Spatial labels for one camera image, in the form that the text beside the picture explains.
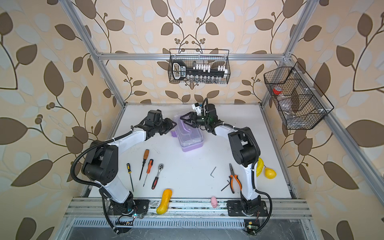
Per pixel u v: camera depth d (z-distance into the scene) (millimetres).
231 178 829
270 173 822
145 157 912
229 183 814
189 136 912
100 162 475
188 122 849
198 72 834
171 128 828
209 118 788
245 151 546
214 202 753
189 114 845
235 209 726
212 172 865
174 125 889
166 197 738
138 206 738
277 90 808
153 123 729
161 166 866
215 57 911
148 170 865
